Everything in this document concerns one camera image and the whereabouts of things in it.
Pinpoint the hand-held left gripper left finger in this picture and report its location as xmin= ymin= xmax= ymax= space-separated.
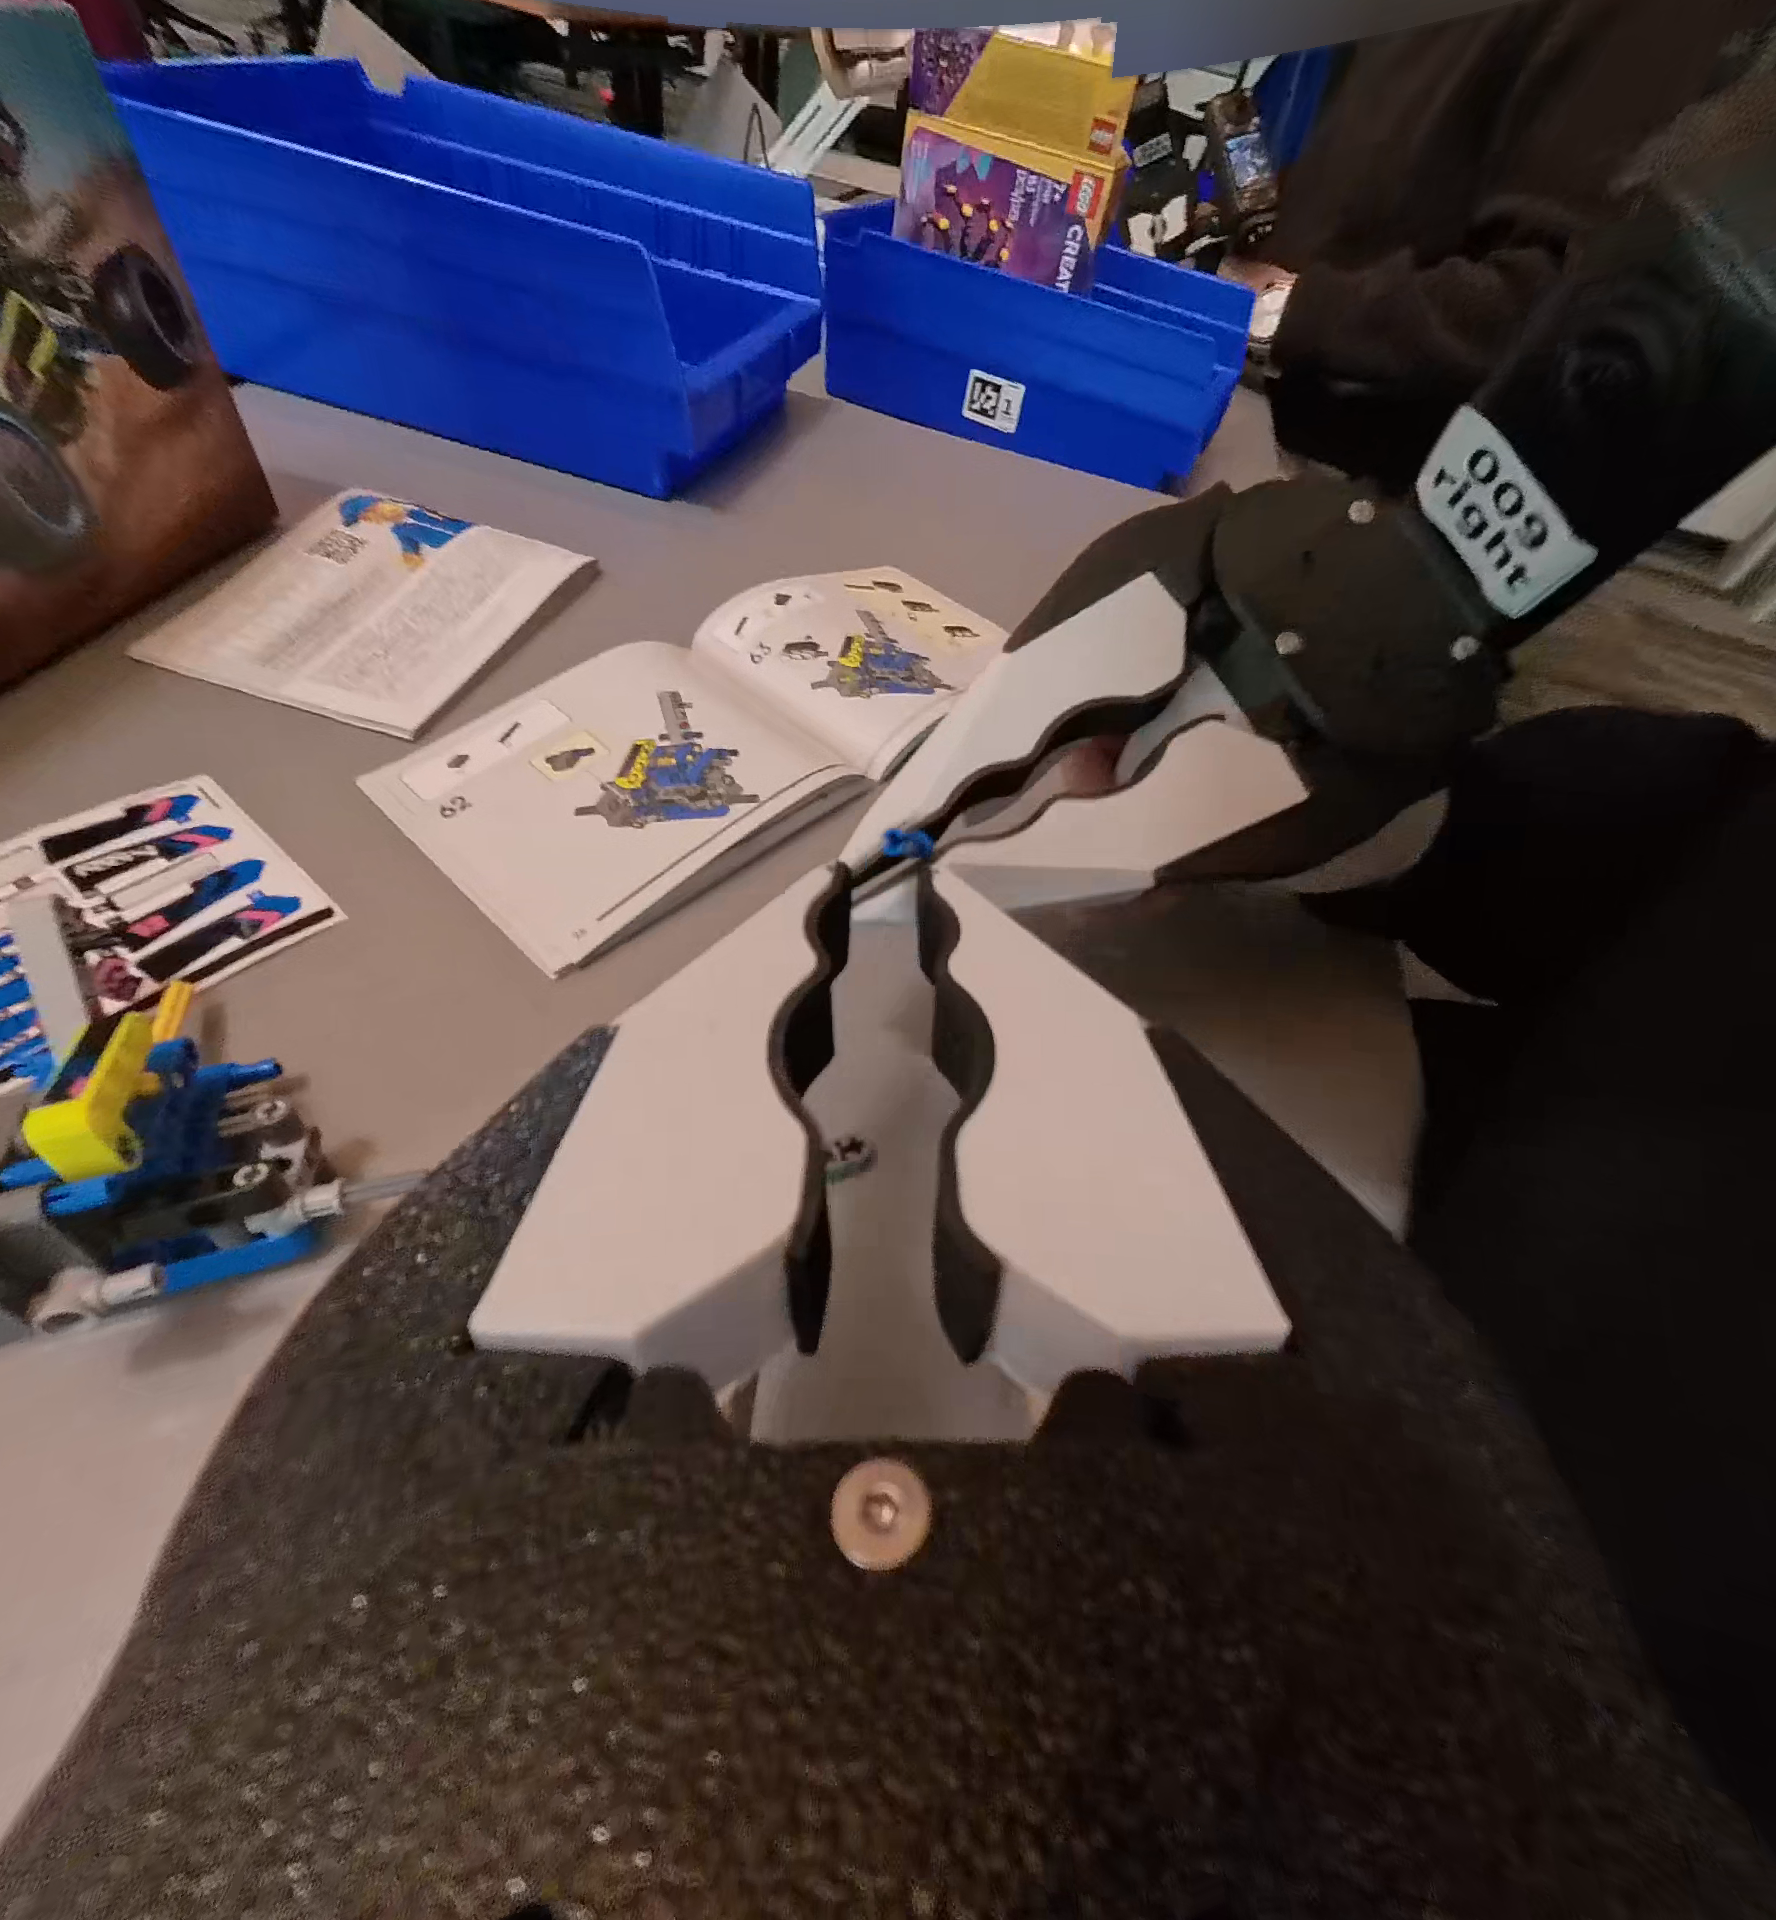
xmin=464 ymin=862 xmax=851 ymax=1441

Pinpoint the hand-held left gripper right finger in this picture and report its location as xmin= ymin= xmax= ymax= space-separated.
xmin=924 ymin=868 xmax=1294 ymax=1440

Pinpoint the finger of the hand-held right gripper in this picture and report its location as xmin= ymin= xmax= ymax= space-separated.
xmin=924 ymin=667 xmax=1318 ymax=914
xmin=842 ymin=578 xmax=1205 ymax=873

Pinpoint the open lego instruction booklet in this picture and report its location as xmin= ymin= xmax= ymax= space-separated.
xmin=355 ymin=566 xmax=1012 ymax=981

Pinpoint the purple lego box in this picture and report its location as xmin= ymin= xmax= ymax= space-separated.
xmin=890 ymin=110 xmax=1129 ymax=298

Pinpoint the blue yellow lego assembly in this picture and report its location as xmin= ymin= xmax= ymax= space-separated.
xmin=0 ymin=896 xmax=354 ymax=1356

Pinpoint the yellow lego box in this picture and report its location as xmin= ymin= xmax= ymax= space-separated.
xmin=910 ymin=20 xmax=1139 ymax=160

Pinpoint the lego sticker sheet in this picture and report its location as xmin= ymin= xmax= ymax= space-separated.
xmin=0 ymin=772 xmax=350 ymax=1116

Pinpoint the monster truck lego box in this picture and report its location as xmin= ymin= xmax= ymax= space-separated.
xmin=0 ymin=0 xmax=280 ymax=742

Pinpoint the small blue plastic bin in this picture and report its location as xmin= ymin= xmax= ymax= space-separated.
xmin=823 ymin=199 xmax=1260 ymax=498

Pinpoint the small black screen device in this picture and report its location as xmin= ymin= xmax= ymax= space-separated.
xmin=1203 ymin=91 xmax=1289 ymax=229

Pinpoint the person's dark clothing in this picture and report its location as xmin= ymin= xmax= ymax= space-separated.
xmin=1406 ymin=705 xmax=1776 ymax=1920

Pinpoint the thin white text leaflet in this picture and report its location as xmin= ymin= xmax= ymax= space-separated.
xmin=126 ymin=486 xmax=600 ymax=743

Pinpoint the large blue plastic bin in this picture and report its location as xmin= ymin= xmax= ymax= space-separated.
xmin=95 ymin=53 xmax=826 ymax=503

